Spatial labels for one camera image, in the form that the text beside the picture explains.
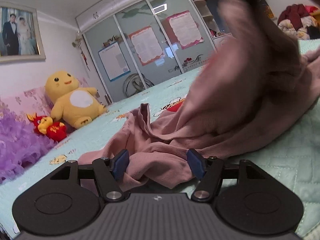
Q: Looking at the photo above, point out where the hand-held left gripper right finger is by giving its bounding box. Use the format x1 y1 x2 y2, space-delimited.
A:
186 148 270 202

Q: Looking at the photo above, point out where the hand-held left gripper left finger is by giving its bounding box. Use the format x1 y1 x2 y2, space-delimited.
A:
50 149 130 202

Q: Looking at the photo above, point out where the pink shirt with red print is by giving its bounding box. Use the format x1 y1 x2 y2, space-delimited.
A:
78 0 320 190

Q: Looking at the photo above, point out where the bee printed mint bedspread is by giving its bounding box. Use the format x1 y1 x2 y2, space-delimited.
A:
0 39 320 239

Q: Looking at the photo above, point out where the red plush toy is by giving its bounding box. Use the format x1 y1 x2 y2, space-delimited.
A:
27 112 67 142

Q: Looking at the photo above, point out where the yellow plush toy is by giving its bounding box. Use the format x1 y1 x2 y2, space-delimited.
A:
45 70 108 130

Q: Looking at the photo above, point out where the sliding door wardrobe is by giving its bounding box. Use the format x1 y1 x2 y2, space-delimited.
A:
76 0 235 103

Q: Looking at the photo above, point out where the blue bordered poster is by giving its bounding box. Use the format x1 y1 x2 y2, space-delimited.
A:
98 41 131 82

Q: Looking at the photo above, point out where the red hanging knot ornament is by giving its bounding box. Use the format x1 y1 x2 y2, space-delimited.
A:
80 48 90 72

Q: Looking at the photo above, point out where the pink floral headboard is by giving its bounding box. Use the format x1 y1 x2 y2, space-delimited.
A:
0 77 100 120

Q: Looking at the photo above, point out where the orange bordered poster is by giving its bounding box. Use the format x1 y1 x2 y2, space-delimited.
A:
128 26 165 66

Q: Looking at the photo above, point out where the white drawer cabinet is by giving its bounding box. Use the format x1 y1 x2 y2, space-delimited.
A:
212 33 237 47

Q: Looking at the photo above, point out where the pink bordered poster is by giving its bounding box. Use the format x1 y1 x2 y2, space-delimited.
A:
166 10 204 50

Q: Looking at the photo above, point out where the white corner shelf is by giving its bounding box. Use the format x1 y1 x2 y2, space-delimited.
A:
194 0 233 39

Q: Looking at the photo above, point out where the framed wedding photo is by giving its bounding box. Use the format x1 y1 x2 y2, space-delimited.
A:
0 2 47 64

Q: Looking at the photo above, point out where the black cloth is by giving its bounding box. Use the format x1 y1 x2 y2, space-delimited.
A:
307 26 318 40

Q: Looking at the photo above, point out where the maroon garment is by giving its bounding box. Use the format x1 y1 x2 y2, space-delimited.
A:
278 4 320 30

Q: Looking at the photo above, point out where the wall lamp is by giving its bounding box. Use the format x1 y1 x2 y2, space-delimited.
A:
72 31 83 48

